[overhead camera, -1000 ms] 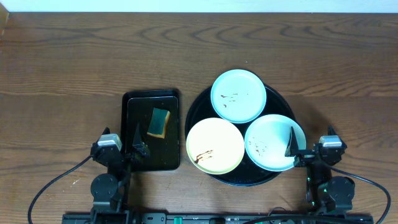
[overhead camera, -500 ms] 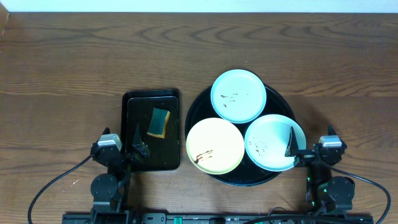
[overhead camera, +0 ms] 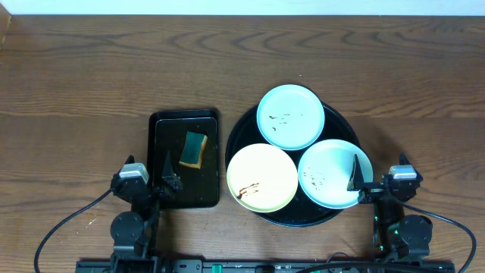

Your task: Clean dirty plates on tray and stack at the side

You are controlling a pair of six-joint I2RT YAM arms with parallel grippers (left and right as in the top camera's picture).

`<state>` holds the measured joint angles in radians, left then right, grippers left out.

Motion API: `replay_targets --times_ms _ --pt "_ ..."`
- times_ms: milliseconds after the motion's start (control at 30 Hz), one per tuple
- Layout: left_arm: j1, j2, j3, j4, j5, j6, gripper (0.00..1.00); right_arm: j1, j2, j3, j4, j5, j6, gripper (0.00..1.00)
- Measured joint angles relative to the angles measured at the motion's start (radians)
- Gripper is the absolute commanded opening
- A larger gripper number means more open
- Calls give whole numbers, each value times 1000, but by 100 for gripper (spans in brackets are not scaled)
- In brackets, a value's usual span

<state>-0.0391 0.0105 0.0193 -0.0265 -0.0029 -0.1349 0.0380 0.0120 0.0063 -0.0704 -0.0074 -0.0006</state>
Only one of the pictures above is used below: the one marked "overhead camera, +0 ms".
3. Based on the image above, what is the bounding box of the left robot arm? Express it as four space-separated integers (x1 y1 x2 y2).
109 153 183 272

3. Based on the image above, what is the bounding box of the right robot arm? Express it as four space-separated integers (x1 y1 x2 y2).
347 153 433 263

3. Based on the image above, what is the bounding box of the yellow plate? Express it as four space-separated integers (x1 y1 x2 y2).
227 143 299 213

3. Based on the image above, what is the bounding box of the green and yellow sponge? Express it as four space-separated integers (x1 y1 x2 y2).
179 131 208 169

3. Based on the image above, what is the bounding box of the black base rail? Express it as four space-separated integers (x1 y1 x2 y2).
74 259 455 273

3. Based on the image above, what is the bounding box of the light blue plate top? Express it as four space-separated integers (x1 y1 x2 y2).
256 84 325 151

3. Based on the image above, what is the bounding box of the black rectangular tray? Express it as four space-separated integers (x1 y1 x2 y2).
147 109 220 210

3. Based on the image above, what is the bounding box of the light blue plate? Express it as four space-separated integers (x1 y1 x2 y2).
298 140 374 209
256 84 325 151

